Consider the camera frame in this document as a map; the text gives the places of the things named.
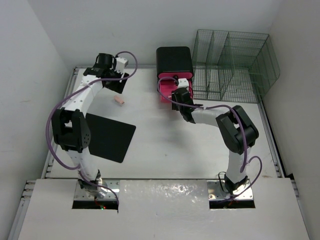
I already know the pink top drawer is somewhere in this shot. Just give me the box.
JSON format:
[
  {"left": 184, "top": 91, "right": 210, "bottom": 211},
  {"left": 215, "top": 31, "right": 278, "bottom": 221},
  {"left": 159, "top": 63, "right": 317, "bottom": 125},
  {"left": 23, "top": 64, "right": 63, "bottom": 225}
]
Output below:
[{"left": 157, "top": 72, "right": 194, "bottom": 80}]

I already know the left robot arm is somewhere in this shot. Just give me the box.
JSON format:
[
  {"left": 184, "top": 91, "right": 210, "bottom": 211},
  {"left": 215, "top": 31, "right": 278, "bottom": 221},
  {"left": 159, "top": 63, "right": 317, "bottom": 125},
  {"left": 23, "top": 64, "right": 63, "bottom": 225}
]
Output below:
[{"left": 50, "top": 53, "right": 129, "bottom": 195}]

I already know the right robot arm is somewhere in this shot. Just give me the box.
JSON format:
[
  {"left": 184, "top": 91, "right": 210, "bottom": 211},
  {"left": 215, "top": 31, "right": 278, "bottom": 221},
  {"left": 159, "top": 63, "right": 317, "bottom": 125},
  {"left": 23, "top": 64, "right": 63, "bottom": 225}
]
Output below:
[{"left": 171, "top": 87, "right": 259, "bottom": 194}]

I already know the pink eraser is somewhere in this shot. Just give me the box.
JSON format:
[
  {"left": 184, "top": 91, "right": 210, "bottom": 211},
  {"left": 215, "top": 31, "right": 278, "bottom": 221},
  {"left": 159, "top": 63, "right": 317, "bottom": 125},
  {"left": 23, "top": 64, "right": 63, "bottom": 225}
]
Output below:
[{"left": 113, "top": 95, "right": 125, "bottom": 106}]

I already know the black drawer cabinet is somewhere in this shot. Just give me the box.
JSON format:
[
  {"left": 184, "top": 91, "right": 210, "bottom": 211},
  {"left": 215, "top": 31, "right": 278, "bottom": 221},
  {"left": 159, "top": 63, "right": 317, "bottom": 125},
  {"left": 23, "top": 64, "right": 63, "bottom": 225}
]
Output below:
[{"left": 156, "top": 46, "right": 194, "bottom": 77}]

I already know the black mouse pad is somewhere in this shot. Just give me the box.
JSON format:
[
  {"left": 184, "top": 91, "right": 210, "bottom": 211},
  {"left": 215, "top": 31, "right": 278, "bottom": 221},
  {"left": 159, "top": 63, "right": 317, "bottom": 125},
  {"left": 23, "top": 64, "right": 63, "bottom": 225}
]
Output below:
[{"left": 85, "top": 113, "right": 136, "bottom": 163}]

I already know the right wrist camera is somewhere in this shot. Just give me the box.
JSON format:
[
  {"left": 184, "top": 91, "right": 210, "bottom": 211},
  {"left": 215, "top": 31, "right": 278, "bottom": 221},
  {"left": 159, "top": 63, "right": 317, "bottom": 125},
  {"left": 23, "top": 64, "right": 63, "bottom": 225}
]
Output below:
[{"left": 177, "top": 78, "right": 190, "bottom": 89}]

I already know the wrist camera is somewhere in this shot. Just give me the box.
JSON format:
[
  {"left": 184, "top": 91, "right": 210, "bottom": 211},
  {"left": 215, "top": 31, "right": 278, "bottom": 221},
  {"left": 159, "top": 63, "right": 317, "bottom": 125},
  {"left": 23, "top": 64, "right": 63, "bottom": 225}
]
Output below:
[
  {"left": 114, "top": 57, "right": 129, "bottom": 73},
  {"left": 177, "top": 78, "right": 190, "bottom": 89}
]

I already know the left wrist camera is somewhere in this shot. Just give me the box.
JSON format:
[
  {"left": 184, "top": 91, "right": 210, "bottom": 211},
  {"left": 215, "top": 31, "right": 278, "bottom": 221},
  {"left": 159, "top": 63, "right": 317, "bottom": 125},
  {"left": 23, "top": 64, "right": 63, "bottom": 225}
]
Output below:
[{"left": 114, "top": 57, "right": 129, "bottom": 73}]

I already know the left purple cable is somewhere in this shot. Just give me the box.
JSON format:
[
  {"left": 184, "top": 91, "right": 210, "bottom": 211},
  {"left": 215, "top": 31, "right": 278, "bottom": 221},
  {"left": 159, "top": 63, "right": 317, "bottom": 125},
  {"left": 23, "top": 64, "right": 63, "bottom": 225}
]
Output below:
[{"left": 44, "top": 51, "right": 138, "bottom": 204}]

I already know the purple cable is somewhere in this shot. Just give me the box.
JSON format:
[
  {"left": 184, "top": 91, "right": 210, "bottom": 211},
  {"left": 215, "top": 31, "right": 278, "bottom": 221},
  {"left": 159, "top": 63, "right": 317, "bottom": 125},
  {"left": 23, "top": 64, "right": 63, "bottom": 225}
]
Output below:
[
  {"left": 44, "top": 51, "right": 138, "bottom": 204},
  {"left": 156, "top": 76, "right": 263, "bottom": 201}
]

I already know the green wire mesh organizer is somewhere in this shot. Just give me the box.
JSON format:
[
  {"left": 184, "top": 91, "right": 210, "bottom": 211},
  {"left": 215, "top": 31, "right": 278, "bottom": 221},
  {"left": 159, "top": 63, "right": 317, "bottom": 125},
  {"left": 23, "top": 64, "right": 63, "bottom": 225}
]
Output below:
[{"left": 192, "top": 29, "right": 280, "bottom": 104}]

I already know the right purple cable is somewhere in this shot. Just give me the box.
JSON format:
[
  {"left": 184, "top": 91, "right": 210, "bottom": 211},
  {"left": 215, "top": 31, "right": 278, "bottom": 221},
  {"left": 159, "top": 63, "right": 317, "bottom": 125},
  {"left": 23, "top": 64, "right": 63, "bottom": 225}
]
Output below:
[{"left": 156, "top": 76, "right": 263, "bottom": 201}]

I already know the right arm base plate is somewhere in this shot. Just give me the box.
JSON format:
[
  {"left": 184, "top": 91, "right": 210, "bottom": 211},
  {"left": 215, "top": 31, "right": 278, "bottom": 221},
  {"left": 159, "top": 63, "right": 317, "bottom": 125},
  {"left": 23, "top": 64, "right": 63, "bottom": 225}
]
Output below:
[{"left": 207, "top": 179, "right": 255, "bottom": 201}]

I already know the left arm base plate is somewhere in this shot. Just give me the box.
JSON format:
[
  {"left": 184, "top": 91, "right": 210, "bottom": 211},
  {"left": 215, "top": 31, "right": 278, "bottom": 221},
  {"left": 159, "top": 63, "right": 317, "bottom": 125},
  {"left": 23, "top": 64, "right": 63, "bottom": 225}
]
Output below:
[{"left": 73, "top": 179, "right": 116, "bottom": 201}]

